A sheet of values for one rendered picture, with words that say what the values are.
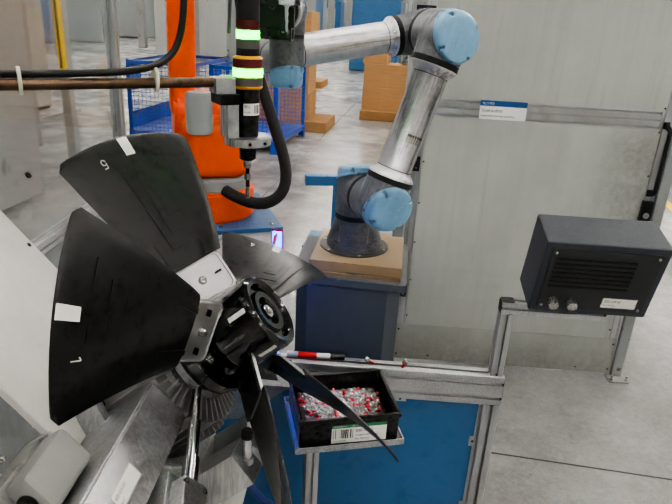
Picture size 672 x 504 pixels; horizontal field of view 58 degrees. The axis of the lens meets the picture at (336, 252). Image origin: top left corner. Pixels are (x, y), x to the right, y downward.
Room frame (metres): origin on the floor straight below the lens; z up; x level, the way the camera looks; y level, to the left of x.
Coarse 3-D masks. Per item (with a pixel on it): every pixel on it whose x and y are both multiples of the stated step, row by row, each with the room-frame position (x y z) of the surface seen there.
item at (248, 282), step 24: (240, 288) 0.80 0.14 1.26; (264, 288) 0.86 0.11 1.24; (264, 312) 0.81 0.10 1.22; (288, 312) 0.86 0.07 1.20; (216, 336) 0.77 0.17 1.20; (240, 336) 0.76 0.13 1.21; (264, 336) 0.76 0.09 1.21; (288, 336) 0.80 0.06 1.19; (216, 360) 0.78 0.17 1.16; (240, 360) 0.76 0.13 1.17; (264, 360) 0.79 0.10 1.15; (216, 384) 0.76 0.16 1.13
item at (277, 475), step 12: (264, 396) 0.69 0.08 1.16; (264, 408) 0.68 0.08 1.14; (252, 420) 0.73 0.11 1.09; (264, 420) 0.69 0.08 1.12; (264, 432) 0.69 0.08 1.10; (276, 432) 0.62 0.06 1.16; (264, 444) 0.69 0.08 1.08; (276, 444) 0.60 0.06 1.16; (264, 456) 0.68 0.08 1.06; (276, 456) 0.62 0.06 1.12; (264, 468) 0.69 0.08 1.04; (276, 468) 0.63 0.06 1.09; (276, 480) 0.64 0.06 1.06; (288, 480) 0.60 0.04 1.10; (276, 492) 0.64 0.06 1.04; (288, 492) 0.56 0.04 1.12
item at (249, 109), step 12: (240, 96) 0.90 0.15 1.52; (252, 96) 0.90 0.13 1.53; (240, 108) 0.90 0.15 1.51; (252, 108) 0.90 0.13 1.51; (240, 120) 0.90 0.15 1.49; (252, 120) 0.90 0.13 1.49; (240, 132) 0.90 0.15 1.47; (252, 132) 0.90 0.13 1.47; (240, 156) 0.91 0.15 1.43; (252, 156) 0.91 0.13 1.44
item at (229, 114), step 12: (216, 84) 0.87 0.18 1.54; (228, 84) 0.88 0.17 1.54; (216, 96) 0.89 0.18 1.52; (228, 96) 0.88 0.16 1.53; (228, 108) 0.88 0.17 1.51; (228, 120) 0.88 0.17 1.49; (228, 132) 0.88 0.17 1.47; (228, 144) 0.89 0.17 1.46; (240, 144) 0.88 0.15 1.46; (252, 144) 0.88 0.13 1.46; (264, 144) 0.89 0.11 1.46
